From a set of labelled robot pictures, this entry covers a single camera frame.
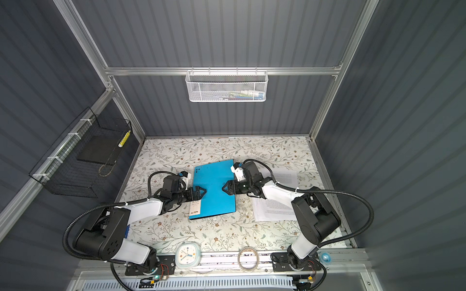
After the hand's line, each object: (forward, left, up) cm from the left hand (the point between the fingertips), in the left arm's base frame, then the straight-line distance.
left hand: (200, 191), depth 92 cm
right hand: (-2, -15, +5) cm, 16 cm away
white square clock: (-28, +3, -1) cm, 29 cm away
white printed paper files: (-11, -36, -3) cm, 38 cm away
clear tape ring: (-31, -26, -6) cm, 41 cm away
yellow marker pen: (+15, +32, +24) cm, 43 cm away
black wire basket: (+3, +45, +24) cm, 51 cm away
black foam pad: (+9, +39, +25) cm, 47 cm away
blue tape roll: (-33, -54, -3) cm, 64 cm away
